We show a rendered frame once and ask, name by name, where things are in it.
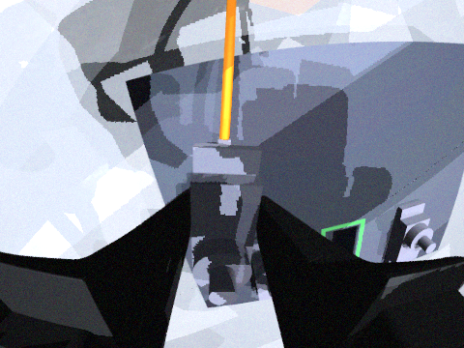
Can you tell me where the grey micro servo with orange cable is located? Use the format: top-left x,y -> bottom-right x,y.
190,0 -> 263,305

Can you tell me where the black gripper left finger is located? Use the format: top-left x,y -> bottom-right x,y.
0,192 -> 190,348

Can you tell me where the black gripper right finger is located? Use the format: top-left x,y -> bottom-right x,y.
255,196 -> 464,348

